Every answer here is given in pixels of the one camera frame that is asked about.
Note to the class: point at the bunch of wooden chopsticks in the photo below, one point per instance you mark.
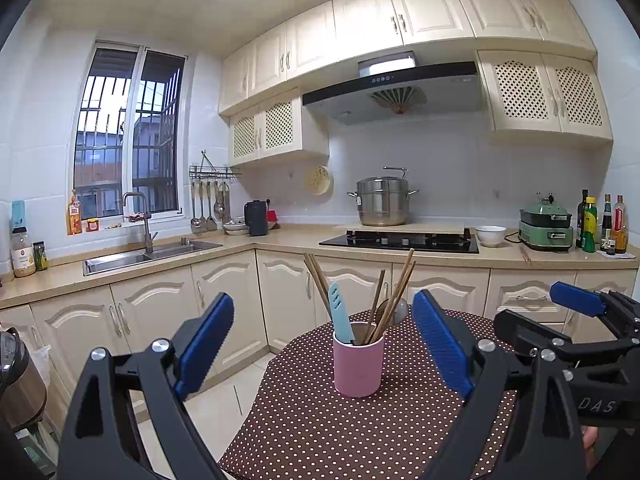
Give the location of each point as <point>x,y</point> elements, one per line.
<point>321,280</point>

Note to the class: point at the cream upper kitchen cabinets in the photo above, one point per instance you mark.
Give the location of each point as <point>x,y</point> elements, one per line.
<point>430,10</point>

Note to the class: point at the green bottle yellow cap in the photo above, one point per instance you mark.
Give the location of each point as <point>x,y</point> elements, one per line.
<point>590,225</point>

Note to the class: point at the grey range hood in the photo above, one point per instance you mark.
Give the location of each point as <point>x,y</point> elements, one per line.
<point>400,90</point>

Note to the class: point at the stacked white dishes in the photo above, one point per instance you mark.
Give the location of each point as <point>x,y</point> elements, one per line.
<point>235,229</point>

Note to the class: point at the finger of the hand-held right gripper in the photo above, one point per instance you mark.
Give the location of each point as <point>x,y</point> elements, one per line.
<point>575,297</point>
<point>525,332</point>

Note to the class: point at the dark glass bottle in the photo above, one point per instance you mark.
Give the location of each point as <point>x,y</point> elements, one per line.
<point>581,215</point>

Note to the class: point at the cream kitchen cabinets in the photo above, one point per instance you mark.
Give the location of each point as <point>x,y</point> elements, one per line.
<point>430,10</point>
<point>290,285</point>

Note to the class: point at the hanging metal skimmer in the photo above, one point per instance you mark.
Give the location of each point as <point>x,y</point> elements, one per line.
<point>226,212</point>

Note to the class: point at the cream lower kitchen cabinets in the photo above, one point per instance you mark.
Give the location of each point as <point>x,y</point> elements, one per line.
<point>290,285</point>

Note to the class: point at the metal faucet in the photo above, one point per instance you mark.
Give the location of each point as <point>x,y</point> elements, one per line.
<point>147,230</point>

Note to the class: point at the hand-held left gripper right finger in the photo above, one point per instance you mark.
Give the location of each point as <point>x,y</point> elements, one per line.
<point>442,345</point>

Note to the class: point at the stainless steel steamer pot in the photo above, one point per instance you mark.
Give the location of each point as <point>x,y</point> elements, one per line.
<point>382,205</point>

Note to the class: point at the wall utensil rack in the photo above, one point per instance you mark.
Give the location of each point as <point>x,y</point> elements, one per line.
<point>212,174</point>

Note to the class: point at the metal rice cooker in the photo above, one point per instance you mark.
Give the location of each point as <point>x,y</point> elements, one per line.
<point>20,385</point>

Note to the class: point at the light blue spatula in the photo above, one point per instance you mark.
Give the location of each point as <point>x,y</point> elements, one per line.
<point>340,315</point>

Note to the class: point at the black gas stove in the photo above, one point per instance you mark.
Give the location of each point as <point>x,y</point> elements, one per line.
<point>400,242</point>

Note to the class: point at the clear jar white lid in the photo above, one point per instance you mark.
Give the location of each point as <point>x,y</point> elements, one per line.
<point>23,255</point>

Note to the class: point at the stainless steel sink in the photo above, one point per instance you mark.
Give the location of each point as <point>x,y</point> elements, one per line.
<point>150,255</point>

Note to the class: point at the round pale yellow steamer plate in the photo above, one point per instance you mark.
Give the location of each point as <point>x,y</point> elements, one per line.
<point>319,180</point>

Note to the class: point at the orange dish soap bottle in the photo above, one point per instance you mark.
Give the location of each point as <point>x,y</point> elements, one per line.
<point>75,217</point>

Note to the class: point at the barred window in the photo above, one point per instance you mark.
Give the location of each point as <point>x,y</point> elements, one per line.
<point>130,130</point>

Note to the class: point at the light blue box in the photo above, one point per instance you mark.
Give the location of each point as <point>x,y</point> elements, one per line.
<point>18,212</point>

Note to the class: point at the dark sauce bottle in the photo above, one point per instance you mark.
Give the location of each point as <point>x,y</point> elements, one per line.
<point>606,220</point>

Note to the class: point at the orange red sauce bottle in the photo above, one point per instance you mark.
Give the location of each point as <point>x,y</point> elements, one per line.
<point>621,225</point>

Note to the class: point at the white bowl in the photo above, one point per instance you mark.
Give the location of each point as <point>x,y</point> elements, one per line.
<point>490,236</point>

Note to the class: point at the pink cup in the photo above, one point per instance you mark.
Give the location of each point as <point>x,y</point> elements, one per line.
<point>357,370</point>

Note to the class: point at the person's right hand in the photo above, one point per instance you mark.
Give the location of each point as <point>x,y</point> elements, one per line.
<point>590,440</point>

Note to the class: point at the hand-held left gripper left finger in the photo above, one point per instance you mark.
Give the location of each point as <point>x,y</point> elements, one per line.
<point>205,345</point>

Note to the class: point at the small green jar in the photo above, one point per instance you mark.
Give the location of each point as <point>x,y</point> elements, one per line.
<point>40,257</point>

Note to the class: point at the black electric kettle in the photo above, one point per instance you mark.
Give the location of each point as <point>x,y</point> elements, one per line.
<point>256,220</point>

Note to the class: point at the red container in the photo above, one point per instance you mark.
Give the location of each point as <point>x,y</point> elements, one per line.
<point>272,219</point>

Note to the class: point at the beige kitchen countertop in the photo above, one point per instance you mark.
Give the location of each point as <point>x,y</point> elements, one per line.
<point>280,242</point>

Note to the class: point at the metal spoon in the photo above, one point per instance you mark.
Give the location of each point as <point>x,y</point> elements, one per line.
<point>397,310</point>

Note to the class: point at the green electric hot pot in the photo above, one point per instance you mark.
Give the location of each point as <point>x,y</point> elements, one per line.
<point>545,225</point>

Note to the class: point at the cream lattice door cabinet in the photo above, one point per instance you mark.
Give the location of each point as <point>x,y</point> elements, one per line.
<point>277,127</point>
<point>545,95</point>

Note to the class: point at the small red jar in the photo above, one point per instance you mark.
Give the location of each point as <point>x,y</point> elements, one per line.
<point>92,225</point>

